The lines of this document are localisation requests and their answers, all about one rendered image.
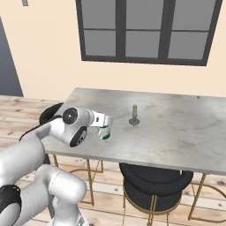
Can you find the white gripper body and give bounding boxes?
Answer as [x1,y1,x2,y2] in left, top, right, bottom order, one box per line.
[100,115,114,129]

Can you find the gold metal counter leg frame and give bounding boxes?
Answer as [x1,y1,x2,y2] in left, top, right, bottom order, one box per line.
[51,154,105,207]
[187,172,226,224]

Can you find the candle in grey holder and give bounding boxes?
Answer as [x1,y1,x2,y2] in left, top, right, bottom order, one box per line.
[128,103,141,127]

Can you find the black stool with gold legs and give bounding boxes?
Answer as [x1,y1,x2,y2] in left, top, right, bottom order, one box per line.
[118,162,194,226]

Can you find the dark grey door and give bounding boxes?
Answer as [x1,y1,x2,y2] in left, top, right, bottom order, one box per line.
[0,17,25,98]

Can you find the dark framed window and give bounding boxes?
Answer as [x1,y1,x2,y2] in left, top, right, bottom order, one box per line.
[75,0,224,67]

